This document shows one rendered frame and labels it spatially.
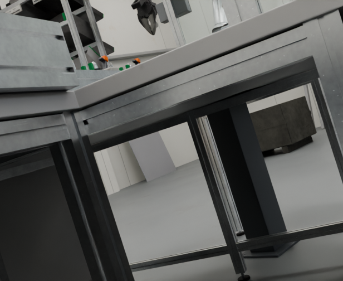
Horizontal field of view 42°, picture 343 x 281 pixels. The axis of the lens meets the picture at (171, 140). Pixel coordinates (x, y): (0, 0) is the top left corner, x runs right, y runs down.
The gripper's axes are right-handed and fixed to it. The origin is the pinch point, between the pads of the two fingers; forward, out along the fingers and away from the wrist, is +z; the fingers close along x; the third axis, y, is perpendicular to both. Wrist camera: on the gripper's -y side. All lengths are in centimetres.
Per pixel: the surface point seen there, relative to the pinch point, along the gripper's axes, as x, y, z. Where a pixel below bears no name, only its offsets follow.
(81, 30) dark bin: 18.2, -30.5, -4.9
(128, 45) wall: 381, 771, -186
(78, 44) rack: 14.4, -42.0, 3.1
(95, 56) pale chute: 17.7, -26.1, 6.1
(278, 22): -72, -135, 39
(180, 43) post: -23.9, -36.0, 16.9
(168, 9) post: -23.8, -36.0, 3.6
